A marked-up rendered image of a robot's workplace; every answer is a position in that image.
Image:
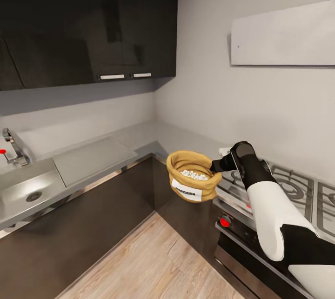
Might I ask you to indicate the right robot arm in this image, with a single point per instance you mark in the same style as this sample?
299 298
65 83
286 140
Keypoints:
284 234

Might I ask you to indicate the popcorn bag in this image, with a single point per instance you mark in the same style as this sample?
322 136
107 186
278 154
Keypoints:
189 188

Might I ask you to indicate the cabinet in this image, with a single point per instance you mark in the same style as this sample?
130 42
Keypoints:
9 79
76 42

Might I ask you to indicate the oven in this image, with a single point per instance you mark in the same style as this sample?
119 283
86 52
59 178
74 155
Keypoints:
232 245

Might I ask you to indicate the burner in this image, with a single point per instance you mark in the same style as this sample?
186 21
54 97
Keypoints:
314 198

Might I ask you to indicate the range hood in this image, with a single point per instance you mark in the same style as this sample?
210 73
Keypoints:
303 35

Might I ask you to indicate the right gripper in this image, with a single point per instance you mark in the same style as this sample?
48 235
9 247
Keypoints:
221 165

